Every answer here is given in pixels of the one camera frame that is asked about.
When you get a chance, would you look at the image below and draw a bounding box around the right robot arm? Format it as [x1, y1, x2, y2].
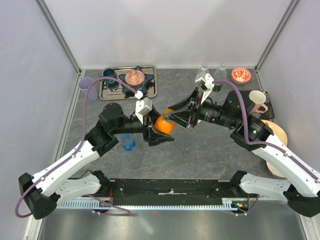
[163, 88, 320, 217]

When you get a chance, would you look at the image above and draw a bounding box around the aluminium frame post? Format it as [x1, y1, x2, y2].
[254, 0, 301, 71]
[34, 0, 83, 74]

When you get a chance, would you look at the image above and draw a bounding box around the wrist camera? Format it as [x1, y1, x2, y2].
[195, 71, 215, 105]
[134, 90, 153, 124]

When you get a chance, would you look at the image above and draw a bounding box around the clear bottle blue cap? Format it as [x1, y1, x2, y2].
[120, 133, 136, 151]

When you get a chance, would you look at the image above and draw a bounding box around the lilac plastic cup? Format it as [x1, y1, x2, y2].
[78, 77, 98, 102]

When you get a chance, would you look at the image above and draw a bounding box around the dark floral square plate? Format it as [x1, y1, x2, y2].
[251, 91, 275, 120]

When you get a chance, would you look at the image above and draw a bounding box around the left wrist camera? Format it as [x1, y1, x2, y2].
[134, 90, 153, 124]

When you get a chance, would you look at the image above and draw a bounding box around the left aluminium frame post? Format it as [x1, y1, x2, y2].
[34, 0, 83, 74]

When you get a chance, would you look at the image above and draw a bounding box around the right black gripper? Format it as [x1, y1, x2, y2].
[164, 87, 238, 130]

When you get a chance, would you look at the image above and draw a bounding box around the red white bowl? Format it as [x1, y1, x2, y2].
[266, 162, 285, 178]

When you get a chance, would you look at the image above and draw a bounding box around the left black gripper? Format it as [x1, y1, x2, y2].
[112, 103, 175, 146]

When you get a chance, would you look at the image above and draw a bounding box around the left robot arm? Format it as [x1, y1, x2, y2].
[18, 103, 174, 220]

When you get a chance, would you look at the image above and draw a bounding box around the pink mug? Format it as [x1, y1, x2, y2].
[248, 90, 268, 114]

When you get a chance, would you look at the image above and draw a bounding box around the orange floral small bowl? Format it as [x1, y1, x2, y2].
[231, 67, 252, 85]

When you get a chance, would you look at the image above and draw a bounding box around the dark blue mug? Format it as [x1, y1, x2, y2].
[102, 68, 119, 89]

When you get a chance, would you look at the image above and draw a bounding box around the red patterned bowl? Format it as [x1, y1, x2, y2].
[125, 70, 145, 88]

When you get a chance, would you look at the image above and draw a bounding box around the clear bottle green label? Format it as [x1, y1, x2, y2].
[212, 63, 227, 92]

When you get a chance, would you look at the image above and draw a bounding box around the steel tray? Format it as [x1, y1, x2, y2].
[99, 65, 158, 101]

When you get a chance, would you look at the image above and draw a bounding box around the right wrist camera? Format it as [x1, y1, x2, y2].
[195, 71, 215, 105]

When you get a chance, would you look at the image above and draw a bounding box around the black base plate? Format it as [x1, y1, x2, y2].
[93, 178, 248, 206]

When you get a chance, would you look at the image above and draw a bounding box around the blue star-shaped dish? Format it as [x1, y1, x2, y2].
[118, 66, 155, 93]

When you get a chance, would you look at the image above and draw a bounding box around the right aluminium frame post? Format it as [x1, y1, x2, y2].
[254, 0, 301, 71]

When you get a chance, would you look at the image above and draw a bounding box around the white slotted cable duct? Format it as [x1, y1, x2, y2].
[57, 198, 249, 211]

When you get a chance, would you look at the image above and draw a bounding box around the orange juice bottle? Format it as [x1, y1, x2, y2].
[154, 115, 175, 135]

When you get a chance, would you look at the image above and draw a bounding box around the beige bird plate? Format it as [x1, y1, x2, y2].
[261, 119, 288, 146]

